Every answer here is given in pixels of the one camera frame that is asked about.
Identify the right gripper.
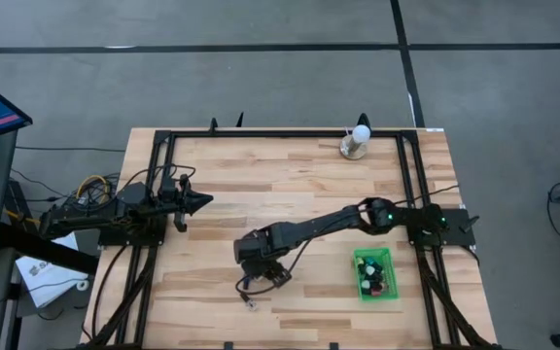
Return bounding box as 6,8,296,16
233,226,284,291

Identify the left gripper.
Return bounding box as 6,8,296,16
156,174,215,233

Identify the clear silver nail polish bottle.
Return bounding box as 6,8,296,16
239,290,261,312

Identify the green plastic basket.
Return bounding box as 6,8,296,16
352,246,401,303

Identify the black stand beam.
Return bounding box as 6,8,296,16
0,223,100,276

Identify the white paper sheet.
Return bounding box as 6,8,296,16
15,231,90,309

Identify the white bulb on wooden base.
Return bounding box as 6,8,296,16
338,123,372,161

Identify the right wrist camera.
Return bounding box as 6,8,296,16
262,264,294,288

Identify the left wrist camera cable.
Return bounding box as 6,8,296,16
131,163,197,193

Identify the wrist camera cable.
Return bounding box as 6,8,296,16
234,236,313,298
131,163,197,193

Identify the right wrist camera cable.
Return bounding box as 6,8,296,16
234,236,313,298

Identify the yellow cable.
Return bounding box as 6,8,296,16
74,173,112,205

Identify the black aluminium table frame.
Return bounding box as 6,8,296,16
78,126,505,350

